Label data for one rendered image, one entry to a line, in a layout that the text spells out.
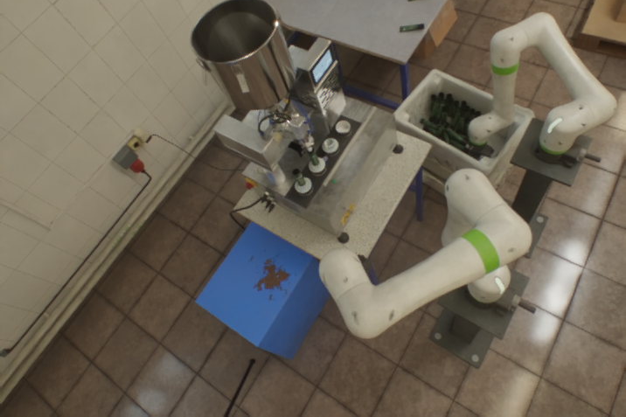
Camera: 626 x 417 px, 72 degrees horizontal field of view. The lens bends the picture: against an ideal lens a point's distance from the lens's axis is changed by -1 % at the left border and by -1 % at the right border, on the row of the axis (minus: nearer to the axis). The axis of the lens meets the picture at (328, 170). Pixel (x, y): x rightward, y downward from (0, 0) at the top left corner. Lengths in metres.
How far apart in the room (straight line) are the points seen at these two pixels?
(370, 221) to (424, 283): 1.02
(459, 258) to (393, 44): 1.79
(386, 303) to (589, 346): 1.89
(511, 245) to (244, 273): 1.49
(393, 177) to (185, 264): 1.66
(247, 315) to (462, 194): 1.36
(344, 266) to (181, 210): 2.42
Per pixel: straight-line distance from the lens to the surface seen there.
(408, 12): 2.89
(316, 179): 1.91
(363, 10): 2.95
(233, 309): 2.30
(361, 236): 2.07
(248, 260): 2.34
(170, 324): 3.14
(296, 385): 2.77
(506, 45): 1.98
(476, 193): 1.23
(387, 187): 2.16
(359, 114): 2.07
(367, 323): 1.06
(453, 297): 1.80
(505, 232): 1.19
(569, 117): 1.91
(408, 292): 1.09
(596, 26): 3.78
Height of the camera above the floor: 2.67
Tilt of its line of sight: 59 degrees down
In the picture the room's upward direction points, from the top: 22 degrees counter-clockwise
